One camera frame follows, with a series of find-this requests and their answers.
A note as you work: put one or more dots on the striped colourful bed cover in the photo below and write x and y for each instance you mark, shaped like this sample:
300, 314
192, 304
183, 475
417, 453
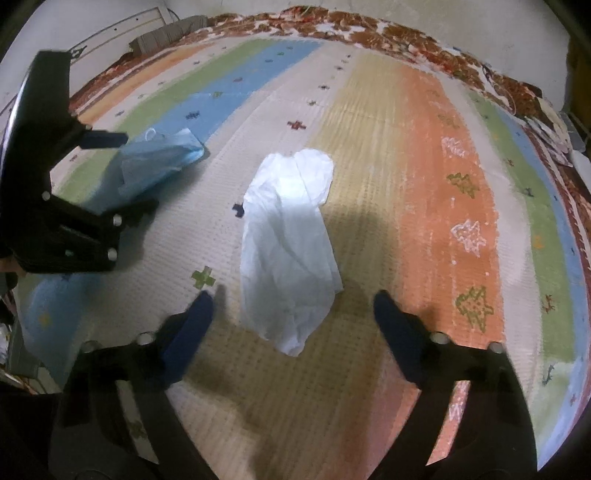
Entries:
438, 196

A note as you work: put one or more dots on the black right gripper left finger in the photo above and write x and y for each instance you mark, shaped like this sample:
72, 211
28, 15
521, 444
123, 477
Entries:
166, 359

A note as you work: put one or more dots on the grey folded cloth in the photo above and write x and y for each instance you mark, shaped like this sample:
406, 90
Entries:
162, 37

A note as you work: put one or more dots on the light blue face mask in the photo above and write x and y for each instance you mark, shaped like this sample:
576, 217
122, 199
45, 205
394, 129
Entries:
143, 164

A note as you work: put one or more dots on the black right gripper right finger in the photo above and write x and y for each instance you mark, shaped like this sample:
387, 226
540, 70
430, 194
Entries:
416, 350

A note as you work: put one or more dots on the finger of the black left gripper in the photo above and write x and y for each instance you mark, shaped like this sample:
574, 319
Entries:
101, 139
130, 215

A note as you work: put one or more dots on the white headboard with lines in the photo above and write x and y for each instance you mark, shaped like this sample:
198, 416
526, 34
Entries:
95, 33

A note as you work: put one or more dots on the white crumpled tissue right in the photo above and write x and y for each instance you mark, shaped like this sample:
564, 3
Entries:
288, 274

